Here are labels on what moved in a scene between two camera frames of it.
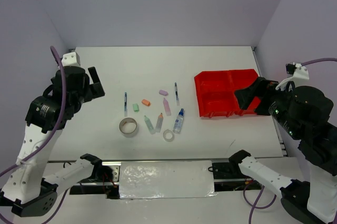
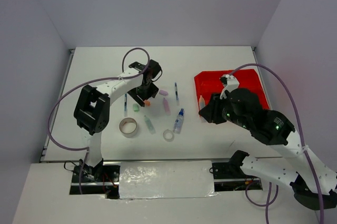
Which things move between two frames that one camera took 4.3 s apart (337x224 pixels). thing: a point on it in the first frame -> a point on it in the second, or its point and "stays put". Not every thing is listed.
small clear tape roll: (168, 135) stays put
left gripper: (96, 89) -> (152, 92)
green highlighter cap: (136, 108) stays put
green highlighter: (149, 124) stays put
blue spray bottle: (178, 122) stays put
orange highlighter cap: (146, 102) stays put
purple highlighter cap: (163, 92) stays put
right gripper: (261, 87) -> (210, 112)
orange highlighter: (159, 121) -> (201, 102)
